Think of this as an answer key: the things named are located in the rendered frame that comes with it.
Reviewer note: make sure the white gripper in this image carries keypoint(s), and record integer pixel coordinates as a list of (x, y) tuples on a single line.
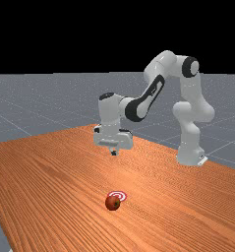
[(113, 139)]

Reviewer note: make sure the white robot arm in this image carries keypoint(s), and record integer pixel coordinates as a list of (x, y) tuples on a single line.
[(188, 98)]

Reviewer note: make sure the red apple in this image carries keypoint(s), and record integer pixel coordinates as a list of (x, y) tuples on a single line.
[(112, 202)]

